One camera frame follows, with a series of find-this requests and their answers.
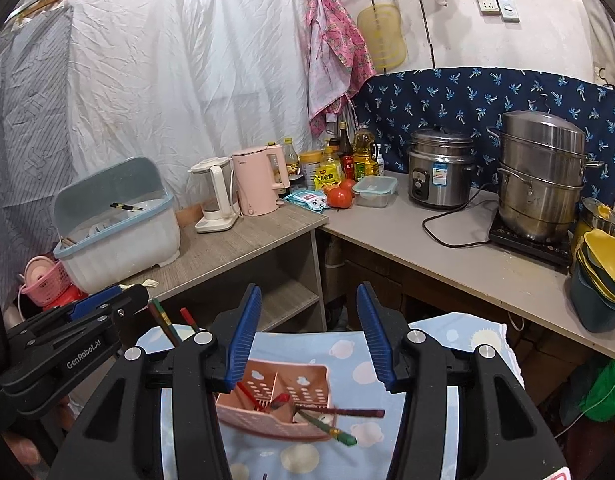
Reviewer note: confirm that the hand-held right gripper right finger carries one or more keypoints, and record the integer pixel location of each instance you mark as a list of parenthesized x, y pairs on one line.
[(375, 335)]

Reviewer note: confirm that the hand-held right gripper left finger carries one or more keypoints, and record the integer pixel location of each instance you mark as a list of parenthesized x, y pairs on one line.
[(245, 330)]

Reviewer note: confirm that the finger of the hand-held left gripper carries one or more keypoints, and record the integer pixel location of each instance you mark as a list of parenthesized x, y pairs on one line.
[(95, 302), (130, 307)]

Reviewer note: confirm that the green chopstick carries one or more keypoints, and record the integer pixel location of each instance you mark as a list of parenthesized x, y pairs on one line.
[(162, 317), (337, 434)]

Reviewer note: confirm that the pink perforated utensil holder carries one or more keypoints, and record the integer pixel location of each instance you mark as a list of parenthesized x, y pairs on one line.
[(307, 385)]

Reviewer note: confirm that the person's left hand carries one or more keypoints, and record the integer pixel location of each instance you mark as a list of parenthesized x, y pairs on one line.
[(25, 452)]

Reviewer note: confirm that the red plastic basin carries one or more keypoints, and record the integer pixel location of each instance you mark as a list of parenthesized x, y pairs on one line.
[(67, 300)]

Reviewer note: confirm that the small pink basket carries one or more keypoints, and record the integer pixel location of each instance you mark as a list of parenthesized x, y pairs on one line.
[(45, 282)]

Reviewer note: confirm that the white dish drainer box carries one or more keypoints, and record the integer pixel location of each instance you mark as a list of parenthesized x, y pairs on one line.
[(122, 250)]

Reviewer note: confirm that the blue printed tablecloth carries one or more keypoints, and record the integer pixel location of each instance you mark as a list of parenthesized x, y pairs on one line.
[(312, 345)]

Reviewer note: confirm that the grey wooden cabinet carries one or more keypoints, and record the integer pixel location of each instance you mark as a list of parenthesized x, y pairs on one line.
[(247, 245)]

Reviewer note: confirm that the wooden counter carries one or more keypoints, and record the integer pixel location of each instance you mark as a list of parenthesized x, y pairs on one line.
[(437, 255)]

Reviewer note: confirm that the black chopstick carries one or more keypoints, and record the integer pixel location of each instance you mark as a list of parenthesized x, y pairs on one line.
[(127, 206)]

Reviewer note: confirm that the red tomato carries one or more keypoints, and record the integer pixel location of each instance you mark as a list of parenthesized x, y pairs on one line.
[(340, 198), (348, 184)]

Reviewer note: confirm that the clear food container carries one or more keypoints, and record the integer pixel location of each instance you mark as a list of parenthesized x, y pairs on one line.
[(375, 191)]

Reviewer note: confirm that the wet wipes pack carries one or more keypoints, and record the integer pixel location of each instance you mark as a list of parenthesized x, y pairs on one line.
[(305, 199)]

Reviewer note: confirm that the white glass kettle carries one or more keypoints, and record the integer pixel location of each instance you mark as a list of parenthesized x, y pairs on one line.
[(217, 185)]

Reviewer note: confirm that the pink electric kettle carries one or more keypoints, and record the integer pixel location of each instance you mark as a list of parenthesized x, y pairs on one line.
[(255, 180)]

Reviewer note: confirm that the yellow seasoning packet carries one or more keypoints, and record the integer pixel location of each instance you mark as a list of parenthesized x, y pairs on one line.
[(328, 177)]

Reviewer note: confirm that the small white bottle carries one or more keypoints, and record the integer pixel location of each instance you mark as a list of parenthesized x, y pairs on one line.
[(380, 162)]

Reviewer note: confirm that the black induction cooker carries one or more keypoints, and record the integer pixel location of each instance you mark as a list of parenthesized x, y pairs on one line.
[(527, 247)]

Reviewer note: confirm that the yellow milk powder can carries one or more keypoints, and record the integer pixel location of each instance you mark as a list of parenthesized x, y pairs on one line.
[(310, 165)]

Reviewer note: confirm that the steel rice cooker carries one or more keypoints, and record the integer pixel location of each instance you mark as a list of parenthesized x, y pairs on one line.
[(440, 170)]

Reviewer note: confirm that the clear bottle with yellow cap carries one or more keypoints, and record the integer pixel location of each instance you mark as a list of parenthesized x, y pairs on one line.
[(291, 157)]

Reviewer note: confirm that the yellow cooking oil bottle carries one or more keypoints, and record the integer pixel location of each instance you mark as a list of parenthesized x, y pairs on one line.
[(366, 155)]

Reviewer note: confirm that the grey striped sheet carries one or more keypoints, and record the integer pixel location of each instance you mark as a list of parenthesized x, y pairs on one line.
[(22, 135)]

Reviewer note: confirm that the dark sauce bottle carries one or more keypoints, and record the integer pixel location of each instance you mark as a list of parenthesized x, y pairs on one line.
[(345, 150)]

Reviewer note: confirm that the stack of yellow teal bowls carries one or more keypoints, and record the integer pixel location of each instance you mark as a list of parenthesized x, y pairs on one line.
[(597, 280)]

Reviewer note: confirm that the steel steamer pot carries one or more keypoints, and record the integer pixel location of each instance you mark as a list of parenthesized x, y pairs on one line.
[(542, 175)]

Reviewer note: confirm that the green plastic bag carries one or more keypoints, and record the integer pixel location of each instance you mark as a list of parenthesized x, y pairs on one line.
[(610, 390)]

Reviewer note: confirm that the blue floral cloth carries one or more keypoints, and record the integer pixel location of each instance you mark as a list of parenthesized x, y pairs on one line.
[(437, 100)]

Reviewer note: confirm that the yellow pot with lid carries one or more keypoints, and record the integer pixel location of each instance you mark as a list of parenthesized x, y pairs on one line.
[(595, 215)]

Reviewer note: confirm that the white curtain sheet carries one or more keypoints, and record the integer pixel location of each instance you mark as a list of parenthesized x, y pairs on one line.
[(187, 60)]

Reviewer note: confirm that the pink floral apron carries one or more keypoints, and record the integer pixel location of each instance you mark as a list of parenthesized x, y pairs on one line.
[(332, 50)]

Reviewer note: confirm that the yellow cutting board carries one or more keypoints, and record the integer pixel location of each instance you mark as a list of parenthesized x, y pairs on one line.
[(382, 35)]

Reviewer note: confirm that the white wall socket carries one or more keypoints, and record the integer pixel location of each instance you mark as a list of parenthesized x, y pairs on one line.
[(486, 4)]

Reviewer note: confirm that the white wall switch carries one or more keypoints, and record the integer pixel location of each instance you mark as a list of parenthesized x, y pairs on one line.
[(507, 8)]

